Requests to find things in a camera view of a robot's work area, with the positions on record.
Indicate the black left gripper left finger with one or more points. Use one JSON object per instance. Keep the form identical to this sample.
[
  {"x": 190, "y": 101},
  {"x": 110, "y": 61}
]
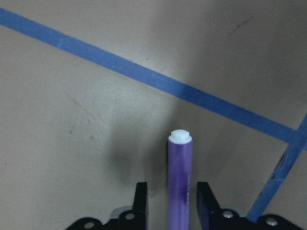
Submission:
[{"x": 136, "y": 218}]

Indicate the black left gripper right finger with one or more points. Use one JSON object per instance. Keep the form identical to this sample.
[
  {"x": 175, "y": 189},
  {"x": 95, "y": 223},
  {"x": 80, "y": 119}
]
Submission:
[{"x": 211, "y": 215}]

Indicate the purple marker pen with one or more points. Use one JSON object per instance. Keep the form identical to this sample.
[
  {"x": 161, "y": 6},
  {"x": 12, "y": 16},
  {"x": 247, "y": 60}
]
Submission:
[{"x": 180, "y": 148}]

